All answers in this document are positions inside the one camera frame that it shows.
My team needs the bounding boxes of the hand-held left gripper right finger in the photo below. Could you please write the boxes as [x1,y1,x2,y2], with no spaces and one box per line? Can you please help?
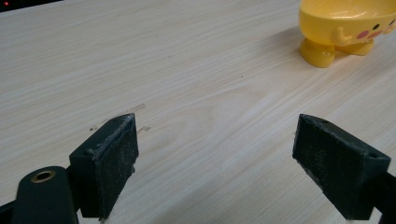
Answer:
[291,113,392,221]

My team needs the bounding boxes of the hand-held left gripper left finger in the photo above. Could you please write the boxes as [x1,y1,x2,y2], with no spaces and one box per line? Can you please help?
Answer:
[68,112,140,220]

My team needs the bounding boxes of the yellow duck-shaped bowl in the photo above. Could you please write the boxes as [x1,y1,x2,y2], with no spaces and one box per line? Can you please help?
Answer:
[298,0,396,69]

